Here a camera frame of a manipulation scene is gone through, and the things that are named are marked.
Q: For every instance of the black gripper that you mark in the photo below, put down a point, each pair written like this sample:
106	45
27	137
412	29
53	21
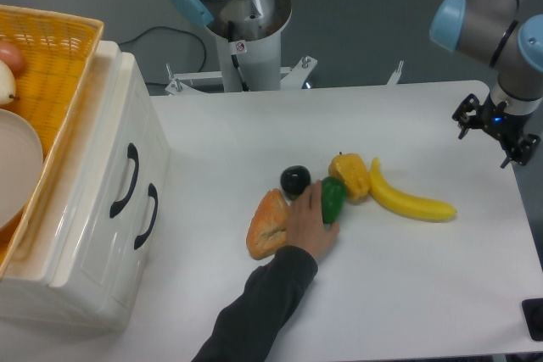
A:
507	128

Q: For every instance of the white plate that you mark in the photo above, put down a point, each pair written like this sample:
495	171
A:
21	164

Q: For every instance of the black drawer handle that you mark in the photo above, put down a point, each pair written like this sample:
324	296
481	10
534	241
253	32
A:
129	183
150	213

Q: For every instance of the yellow toy bell pepper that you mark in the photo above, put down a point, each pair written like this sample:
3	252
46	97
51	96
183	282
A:
352	171

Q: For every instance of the orange toy bread wedge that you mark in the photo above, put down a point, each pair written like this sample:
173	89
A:
267	229

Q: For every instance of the yellow woven basket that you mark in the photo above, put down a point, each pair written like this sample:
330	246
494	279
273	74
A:
58	49

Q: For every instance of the yellow toy banana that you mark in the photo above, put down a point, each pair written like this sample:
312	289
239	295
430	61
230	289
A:
405	204

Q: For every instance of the black top drawer handle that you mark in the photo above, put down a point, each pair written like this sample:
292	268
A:
129	183

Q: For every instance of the black object at table edge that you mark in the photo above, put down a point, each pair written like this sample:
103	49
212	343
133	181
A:
533	315

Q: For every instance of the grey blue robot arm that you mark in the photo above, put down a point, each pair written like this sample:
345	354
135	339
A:
488	31

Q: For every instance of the white plastic drawer cabinet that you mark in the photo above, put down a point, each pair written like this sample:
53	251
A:
25	290

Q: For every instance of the red toy fruit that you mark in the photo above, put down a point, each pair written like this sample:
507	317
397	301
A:
12	57

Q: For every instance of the black toy fruit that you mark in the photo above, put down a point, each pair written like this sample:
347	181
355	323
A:
294	180

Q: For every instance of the dark grey sleeved forearm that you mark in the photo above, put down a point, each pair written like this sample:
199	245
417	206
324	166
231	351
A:
247	328

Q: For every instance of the black lower drawer handle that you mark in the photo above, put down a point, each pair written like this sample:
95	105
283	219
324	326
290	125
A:
150	213

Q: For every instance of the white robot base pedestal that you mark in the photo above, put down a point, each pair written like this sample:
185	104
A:
248	38

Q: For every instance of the green toy bell pepper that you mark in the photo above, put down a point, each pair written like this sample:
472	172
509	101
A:
334	193

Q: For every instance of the person's bare hand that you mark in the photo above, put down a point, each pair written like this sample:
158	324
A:
305	228

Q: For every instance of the white toy onion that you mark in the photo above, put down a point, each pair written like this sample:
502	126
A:
8	88

